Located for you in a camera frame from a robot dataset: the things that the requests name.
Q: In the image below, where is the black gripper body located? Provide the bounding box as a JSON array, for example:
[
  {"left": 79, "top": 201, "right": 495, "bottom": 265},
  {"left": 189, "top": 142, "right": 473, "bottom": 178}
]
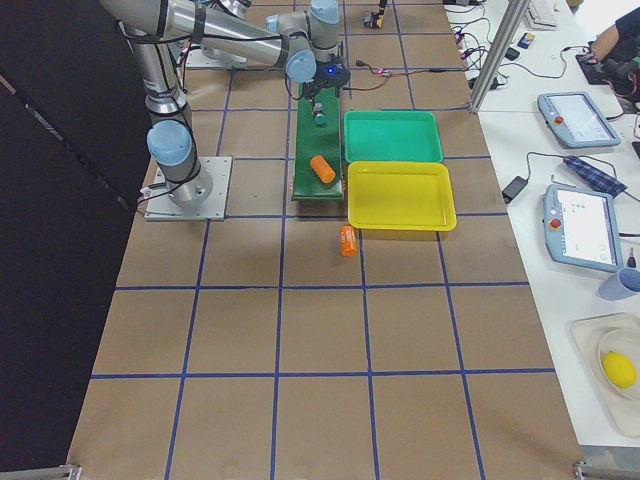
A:
[{"left": 301, "top": 55, "right": 351, "bottom": 100}]

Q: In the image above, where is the plain orange cylinder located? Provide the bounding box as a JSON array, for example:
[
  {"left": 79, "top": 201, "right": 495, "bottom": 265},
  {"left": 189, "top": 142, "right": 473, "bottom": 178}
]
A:
[{"left": 309, "top": 155, "right": 336, "bottom": 184}]

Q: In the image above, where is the orange cylinder with white numbers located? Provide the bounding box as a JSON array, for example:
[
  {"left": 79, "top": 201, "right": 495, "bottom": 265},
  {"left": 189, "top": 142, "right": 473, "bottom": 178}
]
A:
[{"left": 340, "top": 225, "right": 358, "bottom": 257}]

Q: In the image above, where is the green conveyor belt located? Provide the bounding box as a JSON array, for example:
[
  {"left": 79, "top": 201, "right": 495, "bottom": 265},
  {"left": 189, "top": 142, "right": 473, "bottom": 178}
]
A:
[{"left": 290, "top": 41, "right": 348, "bottom": 203}]

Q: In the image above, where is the green plastic tray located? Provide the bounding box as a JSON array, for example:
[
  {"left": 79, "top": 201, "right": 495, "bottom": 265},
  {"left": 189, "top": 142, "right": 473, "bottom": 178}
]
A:
[{"left": 343, "top": 110, "right": 443, "bottom": 163}]

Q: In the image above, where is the yellow plastic tray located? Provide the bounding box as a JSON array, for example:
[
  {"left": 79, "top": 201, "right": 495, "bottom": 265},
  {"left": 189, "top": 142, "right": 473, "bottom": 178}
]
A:
[{"left": 347, "top": 161, "right": 457, "bottom": 232}]

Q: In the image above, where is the black power adapter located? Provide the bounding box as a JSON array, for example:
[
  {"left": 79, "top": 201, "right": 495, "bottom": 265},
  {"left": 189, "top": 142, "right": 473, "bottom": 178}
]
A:
[{"left": 501, "top": 176, "right": 528, "bottom": 205}]

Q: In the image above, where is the upper teach pendant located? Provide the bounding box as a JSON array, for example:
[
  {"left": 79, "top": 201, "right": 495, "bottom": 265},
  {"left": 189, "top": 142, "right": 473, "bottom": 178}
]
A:
[{"left": 537, "top": 92, "right": 621, "bottom": 149}]

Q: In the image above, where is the teach pendant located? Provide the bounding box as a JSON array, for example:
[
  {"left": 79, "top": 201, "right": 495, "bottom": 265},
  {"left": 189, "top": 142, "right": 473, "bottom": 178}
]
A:
[
  {"left": 537, "top": 92, "right": 621, "bottom": 149},
  {"left": 542, "top": 184, "right": 623, "bottom": 273}
]

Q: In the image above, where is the blue plaid cloth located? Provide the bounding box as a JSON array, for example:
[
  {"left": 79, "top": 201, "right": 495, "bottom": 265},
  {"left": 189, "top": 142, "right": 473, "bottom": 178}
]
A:
[{"left": 563, "top": 156, "right": 627, "bottom": 197}]

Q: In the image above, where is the person at desk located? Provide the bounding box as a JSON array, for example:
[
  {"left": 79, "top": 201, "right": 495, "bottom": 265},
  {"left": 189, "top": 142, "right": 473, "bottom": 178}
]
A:
[{"left": 591, "top": 8, "right": 639, "bottom": 62}]

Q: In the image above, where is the lower teach pendant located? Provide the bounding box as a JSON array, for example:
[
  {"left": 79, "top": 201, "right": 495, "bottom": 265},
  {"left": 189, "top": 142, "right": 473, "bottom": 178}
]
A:
[{"left": 542, "top": 184, "right": 623, "bottom": 273}]

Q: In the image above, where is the blue cup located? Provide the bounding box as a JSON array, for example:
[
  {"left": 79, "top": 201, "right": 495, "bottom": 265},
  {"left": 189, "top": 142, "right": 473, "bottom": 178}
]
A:
[{"left": 598, "top": 267, "right": 640, "bottom": 301}]

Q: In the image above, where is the beige tray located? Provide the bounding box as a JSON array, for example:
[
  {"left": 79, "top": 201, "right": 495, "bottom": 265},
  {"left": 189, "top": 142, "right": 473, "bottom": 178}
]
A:
[{"left": 570, "top": 313, "right": 639, "bottom": 439}]

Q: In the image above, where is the white bowl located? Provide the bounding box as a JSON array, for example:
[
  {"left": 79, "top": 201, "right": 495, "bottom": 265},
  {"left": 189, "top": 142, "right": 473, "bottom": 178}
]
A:
[{"left": 597, "top": 327, "right": 639, "bottom": 401}]

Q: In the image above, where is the yellow lemon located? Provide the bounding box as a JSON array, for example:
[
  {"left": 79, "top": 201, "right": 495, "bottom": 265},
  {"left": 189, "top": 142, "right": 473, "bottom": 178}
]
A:
[{"left": 601, "top": 351, "right": 637, "bottom": 389}]

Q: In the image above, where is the red black power cable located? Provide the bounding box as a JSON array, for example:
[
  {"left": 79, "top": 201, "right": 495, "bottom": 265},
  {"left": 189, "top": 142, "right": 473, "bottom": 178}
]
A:
[{"left": 340, "top": 59, "right": 471, "bottom": 93}]

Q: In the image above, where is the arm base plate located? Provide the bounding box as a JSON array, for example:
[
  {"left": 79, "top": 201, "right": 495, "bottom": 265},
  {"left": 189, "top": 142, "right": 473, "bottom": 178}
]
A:
[
  {"left": 186, "top": 49, "right": 247, "bottom": 70},
  {"left": 144, "top": 156, "right": 233, "bottom": 221}
]

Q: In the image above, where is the aluminium frame post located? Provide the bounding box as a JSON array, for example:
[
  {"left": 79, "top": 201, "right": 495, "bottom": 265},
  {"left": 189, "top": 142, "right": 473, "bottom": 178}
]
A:
[{"left": 469, "top": 0, "right": 528, "bottom": 113}]

